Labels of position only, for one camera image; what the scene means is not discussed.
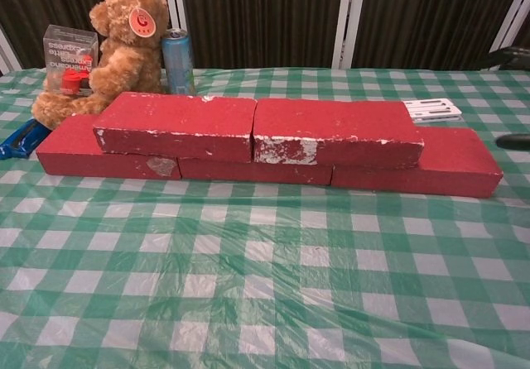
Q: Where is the brown teddy bear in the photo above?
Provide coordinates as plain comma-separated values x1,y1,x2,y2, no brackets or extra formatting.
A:
31,0,171,130

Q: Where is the blue snack wrapper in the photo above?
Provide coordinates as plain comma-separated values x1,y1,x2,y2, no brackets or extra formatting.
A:
0,117,46,161

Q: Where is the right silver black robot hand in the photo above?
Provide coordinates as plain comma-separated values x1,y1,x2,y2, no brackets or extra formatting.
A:
488,45,530,151

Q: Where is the clear box with red items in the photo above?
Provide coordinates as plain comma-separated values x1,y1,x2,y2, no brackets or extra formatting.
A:
43,24,99,97

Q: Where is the white slotted folding stand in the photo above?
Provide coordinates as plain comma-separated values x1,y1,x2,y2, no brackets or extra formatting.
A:
403,98,462,125

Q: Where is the round orange hang tag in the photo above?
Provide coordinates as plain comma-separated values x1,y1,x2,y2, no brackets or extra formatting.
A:
128,7,160,38

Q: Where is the blue drink can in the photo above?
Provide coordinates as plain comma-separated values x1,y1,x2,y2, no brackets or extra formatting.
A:
160,27,195,96

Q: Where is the red brick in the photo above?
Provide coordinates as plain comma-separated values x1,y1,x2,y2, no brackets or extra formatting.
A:
177,157,335,186
330,127,504,199
36,113,183,180
93,91,258,165
252,98,426,170

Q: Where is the green checkered tablecloth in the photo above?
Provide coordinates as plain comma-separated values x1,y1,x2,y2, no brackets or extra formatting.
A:
0,66,530,369

